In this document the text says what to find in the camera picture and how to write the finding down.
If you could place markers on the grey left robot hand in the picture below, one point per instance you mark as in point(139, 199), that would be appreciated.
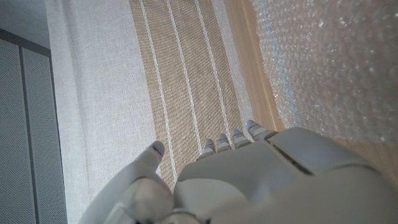
point(280, 180)

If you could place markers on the clear bubble wrap sheet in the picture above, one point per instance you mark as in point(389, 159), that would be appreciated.
point(335, 68)

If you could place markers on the beige striped backdrop cloth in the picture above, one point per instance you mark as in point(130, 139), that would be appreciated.
point(124, 77)

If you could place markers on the grey perforated wall panel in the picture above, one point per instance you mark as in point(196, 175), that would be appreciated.
point(15, 140)

